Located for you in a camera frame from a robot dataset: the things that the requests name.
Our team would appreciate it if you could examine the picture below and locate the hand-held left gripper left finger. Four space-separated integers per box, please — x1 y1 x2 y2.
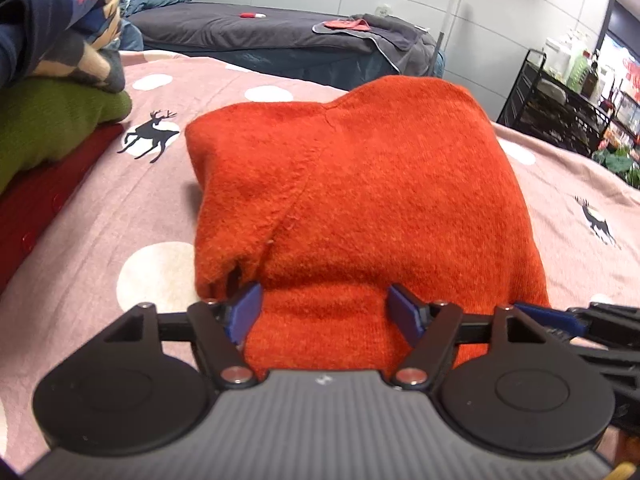
104 282 264 390

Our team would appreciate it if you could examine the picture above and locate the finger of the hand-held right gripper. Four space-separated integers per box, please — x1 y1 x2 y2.
570 341 640 433
514 301 640 343

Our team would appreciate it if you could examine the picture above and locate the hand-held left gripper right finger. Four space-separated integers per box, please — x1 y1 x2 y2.
382 284 551 390

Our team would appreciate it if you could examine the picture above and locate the orange knit sweater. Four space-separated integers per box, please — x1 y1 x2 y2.
184 75 552 383

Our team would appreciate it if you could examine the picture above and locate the green potted plant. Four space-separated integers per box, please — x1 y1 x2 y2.
591 142 640 187

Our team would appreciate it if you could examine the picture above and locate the pink printed blanket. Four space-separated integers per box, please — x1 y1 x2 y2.
0 50 640 476

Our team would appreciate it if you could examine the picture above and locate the black metal rack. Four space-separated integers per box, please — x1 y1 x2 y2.
496 48 640 159

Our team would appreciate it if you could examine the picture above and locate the dark red folded garment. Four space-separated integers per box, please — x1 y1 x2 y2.
0 122 125 293

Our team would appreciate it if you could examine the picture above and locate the dark bottle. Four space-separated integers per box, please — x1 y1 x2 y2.
581 50 602 102

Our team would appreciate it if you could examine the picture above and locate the green bottle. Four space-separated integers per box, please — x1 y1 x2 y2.
566 52 594 95

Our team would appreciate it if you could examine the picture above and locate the green folded garment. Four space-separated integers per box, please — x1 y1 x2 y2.
0 79 133 193

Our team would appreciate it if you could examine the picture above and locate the grey towel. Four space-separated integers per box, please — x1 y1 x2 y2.
311 12 441 83

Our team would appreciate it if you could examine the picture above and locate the dark grey bed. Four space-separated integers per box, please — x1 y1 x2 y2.
127 1 447 93

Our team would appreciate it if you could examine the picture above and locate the red cloth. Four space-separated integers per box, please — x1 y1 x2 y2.
324 17 374 32

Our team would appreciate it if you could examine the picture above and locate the metal stand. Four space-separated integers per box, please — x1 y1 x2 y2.
436 0 477 53

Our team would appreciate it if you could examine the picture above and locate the navy patterned folded garment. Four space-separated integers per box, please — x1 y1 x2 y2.
0 0 127 95

